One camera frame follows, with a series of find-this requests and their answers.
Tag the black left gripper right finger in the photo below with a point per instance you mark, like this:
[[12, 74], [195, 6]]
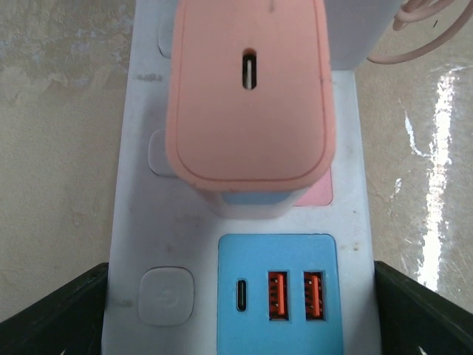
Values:
[[416, 320]]

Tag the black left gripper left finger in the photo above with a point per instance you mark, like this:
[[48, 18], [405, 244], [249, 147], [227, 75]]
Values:
[[67, 321]]

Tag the white power strip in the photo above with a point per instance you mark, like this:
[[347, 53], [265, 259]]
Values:
[[183, 280]]

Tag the pink rectangular adapter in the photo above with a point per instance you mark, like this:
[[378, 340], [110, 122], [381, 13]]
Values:
[[251, 122]]

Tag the white usb charger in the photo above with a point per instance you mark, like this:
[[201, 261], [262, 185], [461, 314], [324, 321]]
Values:
[[354, 27]]

